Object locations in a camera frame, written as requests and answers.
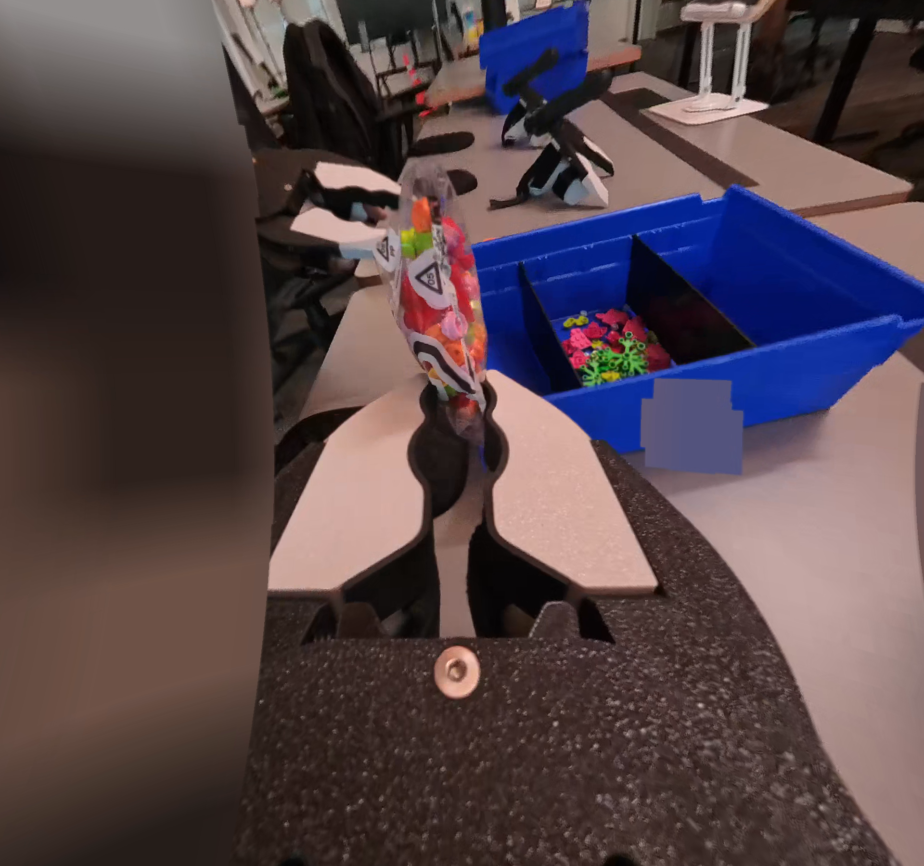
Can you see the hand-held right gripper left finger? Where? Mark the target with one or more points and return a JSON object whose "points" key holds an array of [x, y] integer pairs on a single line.
{"points": [[354, 505]]}

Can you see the white folding stand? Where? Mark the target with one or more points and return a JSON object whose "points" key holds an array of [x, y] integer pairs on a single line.
{"points": [[711, 10]]}

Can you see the small blue storage bin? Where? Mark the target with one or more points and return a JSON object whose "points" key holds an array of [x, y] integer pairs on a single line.
{"points": [[520, 35]]}

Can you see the black office chair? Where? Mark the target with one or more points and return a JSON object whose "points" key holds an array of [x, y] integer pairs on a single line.
{"points": [[325, 86]]}

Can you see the black bin divider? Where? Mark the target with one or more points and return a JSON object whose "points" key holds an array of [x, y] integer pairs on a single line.
{"points": [[671, 288], [545, 339]]}

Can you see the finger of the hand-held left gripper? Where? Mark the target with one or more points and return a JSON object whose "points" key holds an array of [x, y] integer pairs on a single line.
{"points": [[332, 230], [354, 176]]}

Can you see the pile of colourful lego pieces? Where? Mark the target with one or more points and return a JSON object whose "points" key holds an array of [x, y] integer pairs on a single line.
{"points": [[606, 353]]}

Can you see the clear printed plastic bag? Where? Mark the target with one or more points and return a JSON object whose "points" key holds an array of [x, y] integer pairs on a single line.
{"points": [[433, 303]]}

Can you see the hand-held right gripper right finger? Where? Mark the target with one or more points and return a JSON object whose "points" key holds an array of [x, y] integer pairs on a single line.
{"points": [[563, 505]]}

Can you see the blue plastic bin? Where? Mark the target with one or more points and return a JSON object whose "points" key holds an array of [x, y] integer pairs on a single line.
{"points": [[794, 288]]}

